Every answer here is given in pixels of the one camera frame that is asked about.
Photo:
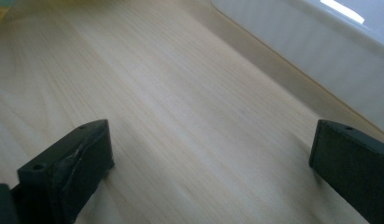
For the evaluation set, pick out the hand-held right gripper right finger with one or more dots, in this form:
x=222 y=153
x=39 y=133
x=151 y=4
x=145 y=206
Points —
x=351 y=168

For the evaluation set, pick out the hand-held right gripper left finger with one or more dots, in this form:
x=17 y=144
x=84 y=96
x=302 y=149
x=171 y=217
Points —
x=65 y=174

